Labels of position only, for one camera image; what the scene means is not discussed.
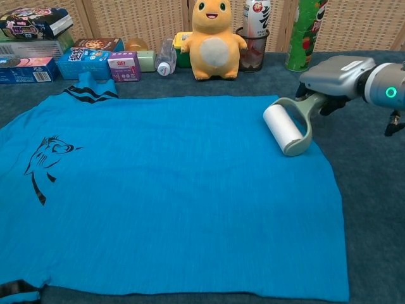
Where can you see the black and purple snack pack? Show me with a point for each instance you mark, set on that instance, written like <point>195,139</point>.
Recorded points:
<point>28,25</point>

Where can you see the small purple box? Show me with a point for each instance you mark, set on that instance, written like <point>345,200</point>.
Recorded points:
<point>125,66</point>

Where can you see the pale green lint roller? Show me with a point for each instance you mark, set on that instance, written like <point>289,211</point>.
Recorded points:
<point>280,123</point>

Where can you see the green and white box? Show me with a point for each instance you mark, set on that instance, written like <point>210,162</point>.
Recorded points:
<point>28,49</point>

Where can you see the blue cookie box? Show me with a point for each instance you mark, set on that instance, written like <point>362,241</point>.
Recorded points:
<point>82,65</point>

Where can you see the dark blue table carpet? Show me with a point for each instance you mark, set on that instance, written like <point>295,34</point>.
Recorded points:
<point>373,206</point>

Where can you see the brown cookie box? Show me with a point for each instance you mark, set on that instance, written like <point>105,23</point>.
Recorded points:
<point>98,43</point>

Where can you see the yellow small packet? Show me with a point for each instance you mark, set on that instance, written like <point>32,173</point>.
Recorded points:
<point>182,50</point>

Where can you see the woven folding screen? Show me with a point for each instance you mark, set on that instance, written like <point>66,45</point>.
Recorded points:
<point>142,19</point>

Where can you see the clear plastic water bottle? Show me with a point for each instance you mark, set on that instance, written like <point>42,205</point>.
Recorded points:
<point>166,57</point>

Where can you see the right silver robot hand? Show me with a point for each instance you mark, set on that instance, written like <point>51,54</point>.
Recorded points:
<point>338,76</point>

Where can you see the drink bottle with white label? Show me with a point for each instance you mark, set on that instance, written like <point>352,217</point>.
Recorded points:
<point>257,16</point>

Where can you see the blue t-shirt with cat print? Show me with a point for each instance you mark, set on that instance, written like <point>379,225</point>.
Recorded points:
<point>174,190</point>

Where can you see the yellow plush toy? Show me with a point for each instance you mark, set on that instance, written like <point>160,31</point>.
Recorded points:
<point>215,38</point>

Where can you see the blue and pink biscuit box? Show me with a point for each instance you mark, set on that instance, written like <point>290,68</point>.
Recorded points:
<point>25,70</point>

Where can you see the pale green soap box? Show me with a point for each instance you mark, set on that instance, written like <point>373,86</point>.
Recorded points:
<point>147,60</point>

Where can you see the green chips can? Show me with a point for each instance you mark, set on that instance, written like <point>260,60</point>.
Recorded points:
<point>300,38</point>

